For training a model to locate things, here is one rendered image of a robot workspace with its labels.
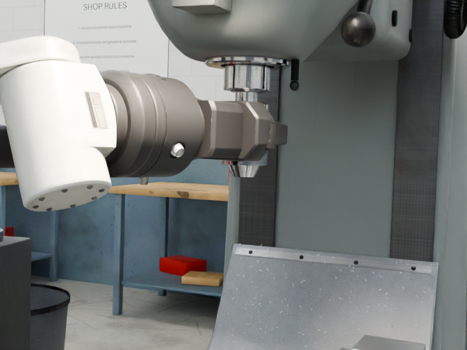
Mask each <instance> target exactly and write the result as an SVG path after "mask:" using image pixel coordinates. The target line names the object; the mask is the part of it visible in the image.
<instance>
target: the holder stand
mask: <svg viewBox="0 0 467 350"><path fill-rule="evenodd" d="M30 320H31V238H29V237H12V236H3V229H2V228H0V350H30Z"/></svg>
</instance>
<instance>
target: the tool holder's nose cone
mask: <svg viewBox="0 0 467 350"><path fill-rule="evenodd" d="M228 167H229V169H230V171H231V174H232V176H236V177H255V175H256V173H257V171H258V170H259V167H260V166H247V165H228Z"/></svg>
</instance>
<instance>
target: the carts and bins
mask: <svg viewBox="0 0 467 350"><path fill-rule="evenodd" d="M69 302H70V293H69V292H68V291H67V290H64V289H62V288H59V287H55V286H50V285H41V284H34V283H31V320H30V350H64V348H65V332H66V324H67V309H68V304H69Z"/></svg>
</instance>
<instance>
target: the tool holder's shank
mask: <svg viewBox="0 0 467 350"><path fill-rule="evenodd" d="M231 92H233V93H235V101H256V102H258V94H261V93H262V91H261V90H231Z"/></svg>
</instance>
